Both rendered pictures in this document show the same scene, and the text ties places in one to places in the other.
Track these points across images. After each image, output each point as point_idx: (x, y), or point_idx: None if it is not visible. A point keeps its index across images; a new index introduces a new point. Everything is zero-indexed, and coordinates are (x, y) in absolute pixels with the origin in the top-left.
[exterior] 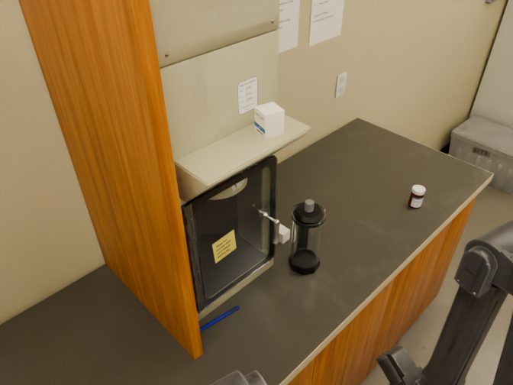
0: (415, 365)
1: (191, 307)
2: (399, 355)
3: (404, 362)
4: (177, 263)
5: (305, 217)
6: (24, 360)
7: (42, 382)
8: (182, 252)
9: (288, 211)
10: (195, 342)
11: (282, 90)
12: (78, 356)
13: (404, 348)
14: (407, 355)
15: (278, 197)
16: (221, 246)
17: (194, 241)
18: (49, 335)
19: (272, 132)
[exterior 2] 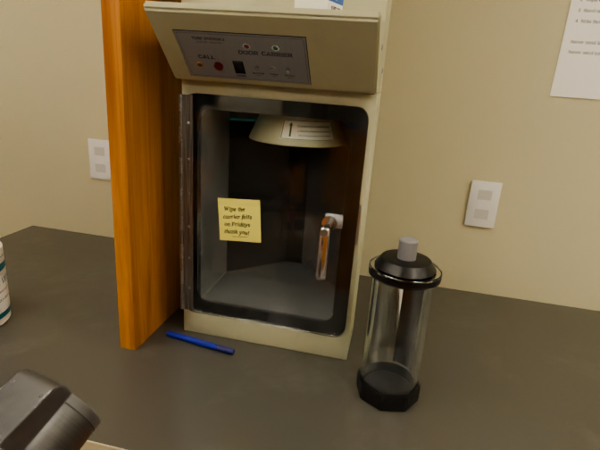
0: (3, 437)
1: (122, 235)
2: (25, 386)
3: (6, 404)
4: (108, 132)
5: (383, 259)
6: (75, 257)
7: (53, 271)
8: (116, 117)
9: (470, 341)
10: (123, 312)
11: (596, 174)
12: (92, 278)
13: (52, 387)
14: (31, 403)
15: (481, 322)
16: (232, 214)
17: (188, 167)
18: (111, 258)
19: (306, 1)
